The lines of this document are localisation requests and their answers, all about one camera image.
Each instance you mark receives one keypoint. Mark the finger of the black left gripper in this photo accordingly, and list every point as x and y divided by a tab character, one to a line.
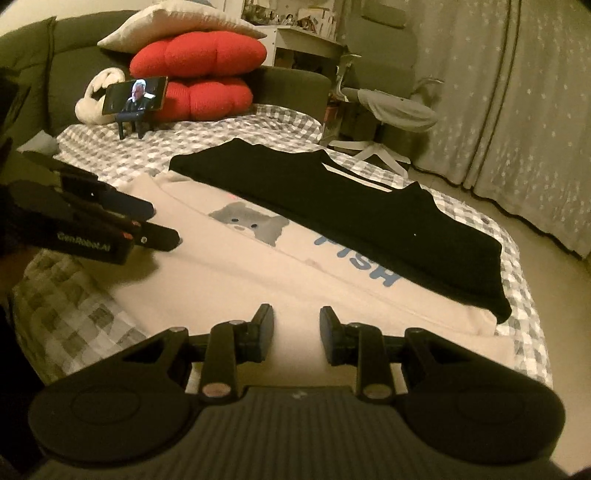
115	200
157	235

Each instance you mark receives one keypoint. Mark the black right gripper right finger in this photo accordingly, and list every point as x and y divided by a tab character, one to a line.
365	347

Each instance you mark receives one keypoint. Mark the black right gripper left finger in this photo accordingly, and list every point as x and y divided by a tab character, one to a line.
219	352

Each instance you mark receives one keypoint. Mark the black and white raglan shirt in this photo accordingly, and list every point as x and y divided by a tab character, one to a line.
299	232

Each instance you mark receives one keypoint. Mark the dark blue phone stand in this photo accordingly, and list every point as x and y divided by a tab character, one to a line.
134	122

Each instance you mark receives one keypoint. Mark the grey checkered quilt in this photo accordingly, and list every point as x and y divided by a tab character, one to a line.
66	321

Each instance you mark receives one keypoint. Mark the white plush toy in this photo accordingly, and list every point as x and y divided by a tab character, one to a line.
88	109

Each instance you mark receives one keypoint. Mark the smartphone playing video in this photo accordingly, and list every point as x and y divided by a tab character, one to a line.
142	94

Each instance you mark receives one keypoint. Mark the lower red puffy cushion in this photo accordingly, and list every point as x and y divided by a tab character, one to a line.
204	100

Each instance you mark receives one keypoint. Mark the red puffy cushion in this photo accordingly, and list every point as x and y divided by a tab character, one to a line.
204	100
199	54

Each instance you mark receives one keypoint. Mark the dark grey sofa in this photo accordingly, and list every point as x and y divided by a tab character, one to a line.
58	58

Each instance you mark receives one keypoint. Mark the upper red puffy cushion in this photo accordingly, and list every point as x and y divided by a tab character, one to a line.
199	54

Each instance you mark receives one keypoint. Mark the white striped pillow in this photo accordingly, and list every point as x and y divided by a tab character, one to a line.
171	18

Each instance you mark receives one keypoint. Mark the white desk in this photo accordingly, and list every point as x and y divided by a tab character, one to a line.
279	38

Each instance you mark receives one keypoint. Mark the grey star curtain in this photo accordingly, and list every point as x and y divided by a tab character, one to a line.
513	102

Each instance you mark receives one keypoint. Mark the grey office chair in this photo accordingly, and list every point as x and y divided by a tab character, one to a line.
376	71

